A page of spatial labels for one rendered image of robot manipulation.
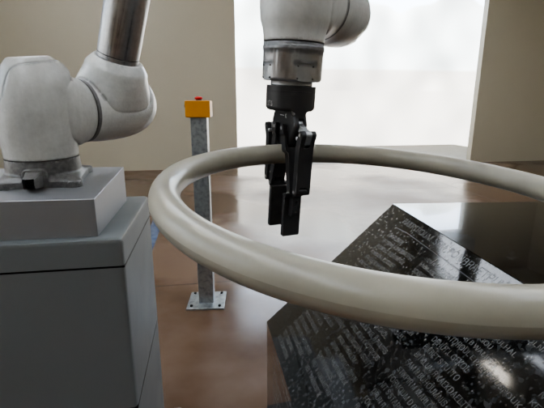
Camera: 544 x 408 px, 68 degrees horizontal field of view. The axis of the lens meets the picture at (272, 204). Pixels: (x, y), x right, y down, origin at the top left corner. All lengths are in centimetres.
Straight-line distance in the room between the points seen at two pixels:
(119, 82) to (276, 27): 56
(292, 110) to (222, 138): 629
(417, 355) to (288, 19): 46
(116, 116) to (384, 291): 93
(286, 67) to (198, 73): 629
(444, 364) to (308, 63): 42
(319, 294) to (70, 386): 86
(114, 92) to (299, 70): 58
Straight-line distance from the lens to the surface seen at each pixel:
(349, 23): 71
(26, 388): 107
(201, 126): 202
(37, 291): 94
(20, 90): 99
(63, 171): 101
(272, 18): 60
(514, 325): 25
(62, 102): 100
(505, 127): 885
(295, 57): 59
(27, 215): 92
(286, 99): 60
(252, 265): 24
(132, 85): 108
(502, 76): 872
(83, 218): 89
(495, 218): 79
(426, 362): 53
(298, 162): 59
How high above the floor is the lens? 106
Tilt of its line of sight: 14 degrees down
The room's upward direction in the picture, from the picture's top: straight up
